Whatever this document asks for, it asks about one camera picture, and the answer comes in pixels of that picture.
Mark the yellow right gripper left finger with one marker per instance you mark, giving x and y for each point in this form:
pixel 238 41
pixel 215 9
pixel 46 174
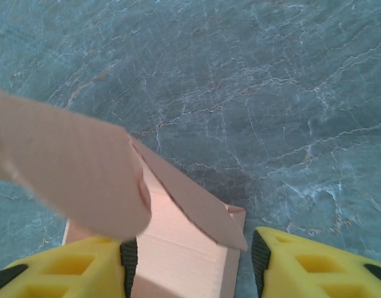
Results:
pixel 66 273

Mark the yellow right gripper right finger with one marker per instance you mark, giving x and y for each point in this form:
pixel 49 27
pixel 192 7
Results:
pixel 317 267

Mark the brown cardboard paper box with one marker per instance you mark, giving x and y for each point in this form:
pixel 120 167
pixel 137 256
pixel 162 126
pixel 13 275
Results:
pixel 69 161

